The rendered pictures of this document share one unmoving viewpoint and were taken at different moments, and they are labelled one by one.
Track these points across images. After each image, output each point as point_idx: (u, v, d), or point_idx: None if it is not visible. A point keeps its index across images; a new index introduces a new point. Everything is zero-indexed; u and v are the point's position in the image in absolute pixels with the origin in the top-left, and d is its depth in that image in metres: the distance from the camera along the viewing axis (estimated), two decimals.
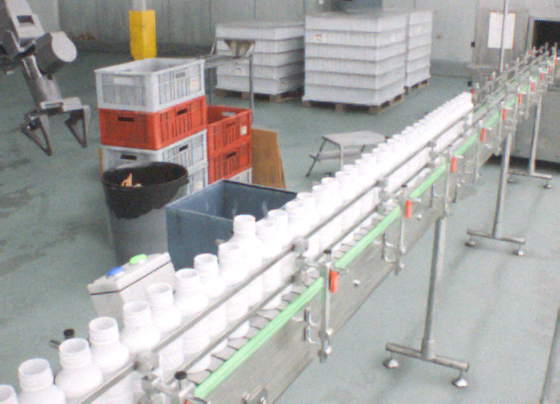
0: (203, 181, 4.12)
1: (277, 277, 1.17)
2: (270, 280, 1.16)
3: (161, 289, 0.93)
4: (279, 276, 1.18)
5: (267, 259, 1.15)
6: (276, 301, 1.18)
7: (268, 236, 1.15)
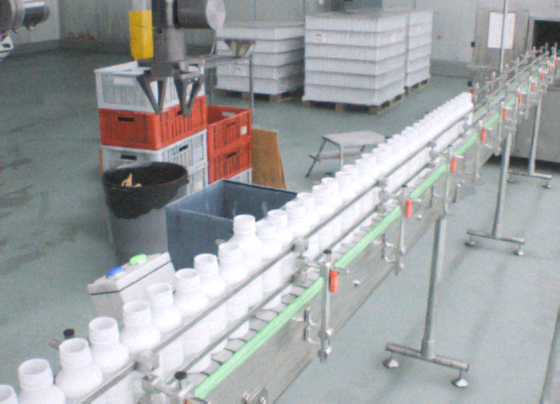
0: (203, 181, 4.12)
1: (277, 277, 1.17)
2: (270, 280, 1.16)
3: (161, 289, 0.93)
4: (279, 276, 1.18)
5: (267, 259, 1.15)
6: (276, 301, 1.18)
7: (268, 236, 1.15)
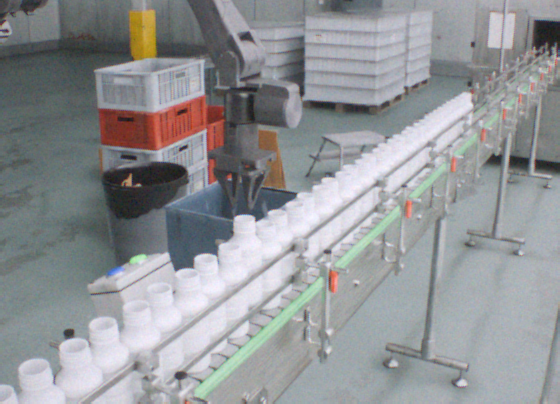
0: (203, 181, 4.12)
1: (277, 277, 1.17)
2: (270, 280, 1.16)
3: (161, 289, 0.93)
4: (279, 276, 1.18)
5: (267, 259, 1.15)
6: (276, 301, 1.18)
7: (268, 236, 1.15)
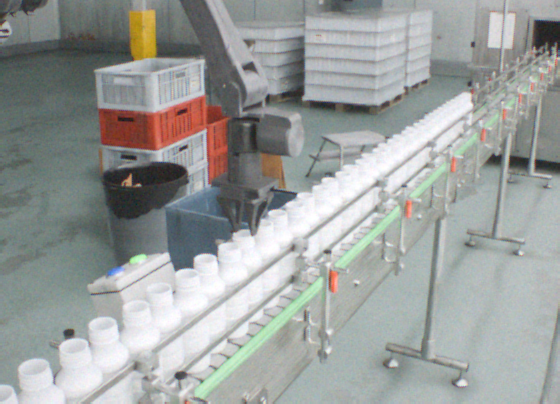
0: (203, 181, 4.12)
1: (274, 277, 1.17)
2: (266, 280, 1.16)
3: (161, 289, 0.93)
4: (276, 276, 1.18)
5: (263, 259, 1.15)
6: (272, 301, 1.18)
7: (265, 236, 1.15)
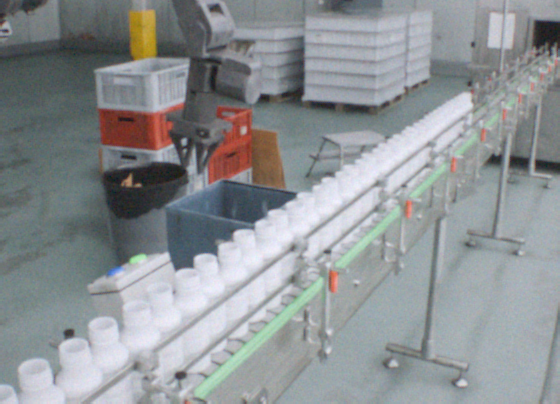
0: (203, 181, 4.12)
1: (277, 277, 1.17)
2: (270, 280, 1.16)
3: (161, 289, 0.93)
4: (279, 276, 1.18)
5: (267, 259, 1.15)
6: (276, 301, 1.18)
7: (268, 236, 1.15)
